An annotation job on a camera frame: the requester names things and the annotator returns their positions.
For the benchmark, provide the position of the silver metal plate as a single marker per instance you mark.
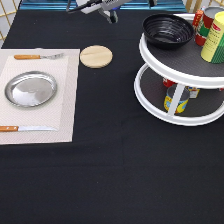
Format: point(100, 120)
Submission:
point(30, 89)

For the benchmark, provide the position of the wooden handled knife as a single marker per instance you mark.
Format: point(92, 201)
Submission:
point(25, 128)

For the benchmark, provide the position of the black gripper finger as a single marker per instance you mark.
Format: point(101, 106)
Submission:
point(111, 16)
point(69, 10)

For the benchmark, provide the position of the black ribbed bowl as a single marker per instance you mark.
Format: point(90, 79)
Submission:
point(166, 31)

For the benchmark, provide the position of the round wooden coaster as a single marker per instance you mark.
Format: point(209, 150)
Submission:
point(96, 56)

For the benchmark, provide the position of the yellow green cylinder container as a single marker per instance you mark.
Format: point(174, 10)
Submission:
point(213, 49)

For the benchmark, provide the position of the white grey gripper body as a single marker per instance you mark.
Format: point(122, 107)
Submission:
point(91, 9)

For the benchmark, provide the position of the yellow blue can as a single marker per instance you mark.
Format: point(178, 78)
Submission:
point(176, 99)

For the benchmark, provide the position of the black tablecloth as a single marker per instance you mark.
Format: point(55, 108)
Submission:
point(123, 166)

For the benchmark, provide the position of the beige woven placemat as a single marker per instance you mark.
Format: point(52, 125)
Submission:
point(57, 113)

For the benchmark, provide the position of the wooden handled fork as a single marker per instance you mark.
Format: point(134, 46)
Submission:
point(29, 57)

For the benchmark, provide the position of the white two-tier lazy Susan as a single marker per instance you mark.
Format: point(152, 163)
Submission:
point(183, 66)

